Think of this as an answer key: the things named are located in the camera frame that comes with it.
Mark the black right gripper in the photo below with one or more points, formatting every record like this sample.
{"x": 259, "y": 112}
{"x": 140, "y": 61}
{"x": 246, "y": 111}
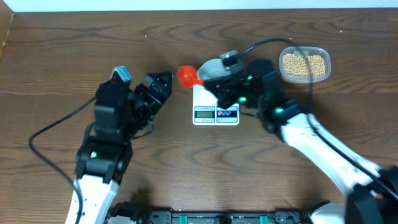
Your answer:
{"x": 222, "y": 94}

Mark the grey round bowl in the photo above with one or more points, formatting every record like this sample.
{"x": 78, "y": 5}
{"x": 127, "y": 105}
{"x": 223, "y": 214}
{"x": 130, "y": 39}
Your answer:
{"x": 212, "y": 69}

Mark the white digital kitchen scale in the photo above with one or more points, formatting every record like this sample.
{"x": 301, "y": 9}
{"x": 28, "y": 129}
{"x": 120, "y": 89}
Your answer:
{"x": 207, "y": 113}

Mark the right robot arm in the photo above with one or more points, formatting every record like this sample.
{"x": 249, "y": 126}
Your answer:
{"x": 370, "y": 191}

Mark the red plastic measuring scoop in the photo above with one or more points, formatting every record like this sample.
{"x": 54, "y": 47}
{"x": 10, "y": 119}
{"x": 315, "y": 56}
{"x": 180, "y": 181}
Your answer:
{"x": 188, "y": 77}

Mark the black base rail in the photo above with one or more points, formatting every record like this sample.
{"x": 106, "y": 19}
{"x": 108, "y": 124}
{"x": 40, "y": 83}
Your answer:
{"x": 129, "y": 213}

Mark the pile of soybeans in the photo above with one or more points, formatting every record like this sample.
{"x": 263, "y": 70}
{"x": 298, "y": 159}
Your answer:
{"x": 299, "y": 65}

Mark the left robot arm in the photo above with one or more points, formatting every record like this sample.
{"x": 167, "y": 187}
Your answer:
{"x": 103, "y": 158}

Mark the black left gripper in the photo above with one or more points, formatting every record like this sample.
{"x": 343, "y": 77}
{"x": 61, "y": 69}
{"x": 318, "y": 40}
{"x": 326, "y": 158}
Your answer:
{"x": 160, "y": 95}

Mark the clear plastic container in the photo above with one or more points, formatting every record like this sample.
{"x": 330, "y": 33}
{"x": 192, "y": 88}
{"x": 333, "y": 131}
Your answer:
{"x": 305, "y": 51}

